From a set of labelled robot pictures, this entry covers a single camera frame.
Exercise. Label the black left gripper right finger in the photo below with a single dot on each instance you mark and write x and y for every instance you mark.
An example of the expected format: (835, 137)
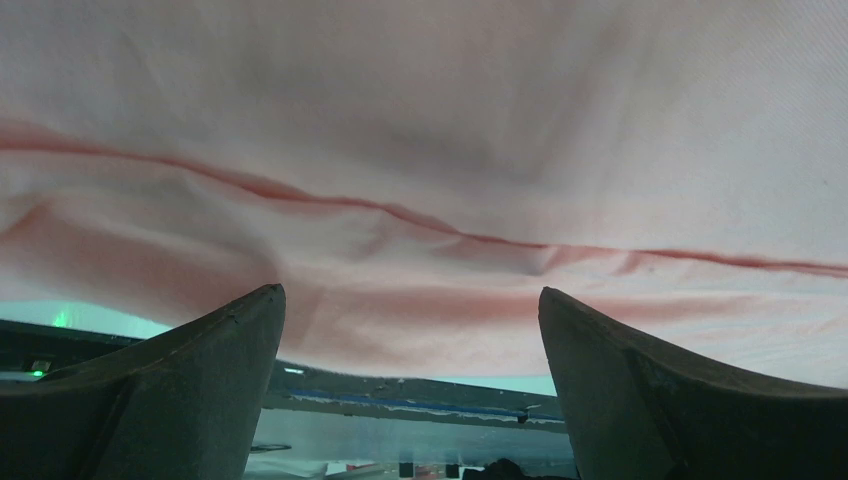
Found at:
(638, 407)

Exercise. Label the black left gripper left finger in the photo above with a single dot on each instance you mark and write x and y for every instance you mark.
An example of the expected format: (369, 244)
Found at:
(181, 405)

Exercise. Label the pink t-shirt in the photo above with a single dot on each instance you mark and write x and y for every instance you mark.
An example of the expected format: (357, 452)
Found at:
(414, 173)

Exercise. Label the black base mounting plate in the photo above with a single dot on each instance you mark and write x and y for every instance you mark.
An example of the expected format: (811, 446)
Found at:
(26, 346)

